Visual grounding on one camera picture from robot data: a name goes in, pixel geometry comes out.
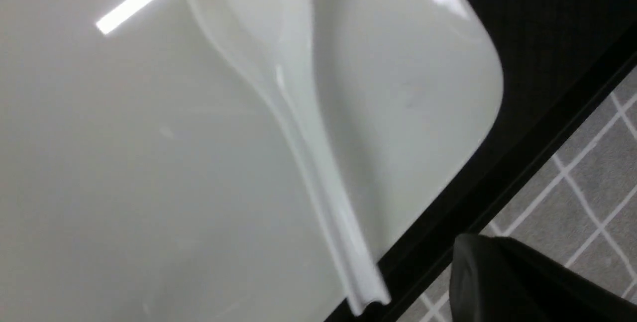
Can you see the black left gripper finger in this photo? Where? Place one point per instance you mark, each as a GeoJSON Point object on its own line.
{"type": "Point", "coordinates": [499, 279]}

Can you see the white ceramic soup spoon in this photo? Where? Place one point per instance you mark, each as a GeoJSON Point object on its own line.
{"type": "Point", "coordinates": [270, 44]}

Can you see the large white square plate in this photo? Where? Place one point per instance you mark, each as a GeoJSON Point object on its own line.
{"type": "Point", "coordinates": [142, 180]}

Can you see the grey checked tablecloth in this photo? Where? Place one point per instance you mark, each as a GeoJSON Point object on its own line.
{"type": "Point", "coordinates": [580, 208]}

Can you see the black serving tray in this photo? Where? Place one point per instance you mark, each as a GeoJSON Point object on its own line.
{"type": "Point", "coordinates": [560, 58]}

